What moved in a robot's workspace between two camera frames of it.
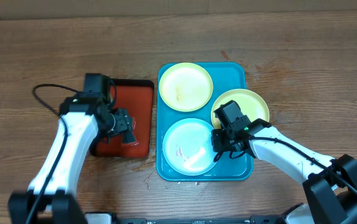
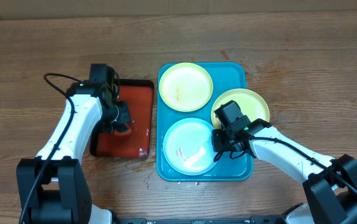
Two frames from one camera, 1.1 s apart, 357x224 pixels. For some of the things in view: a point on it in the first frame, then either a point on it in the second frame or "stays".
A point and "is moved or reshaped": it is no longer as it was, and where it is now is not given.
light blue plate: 187,147 stays
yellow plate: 251,104 stays
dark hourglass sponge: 129,137 is moved or reshaped
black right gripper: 218,143 stays
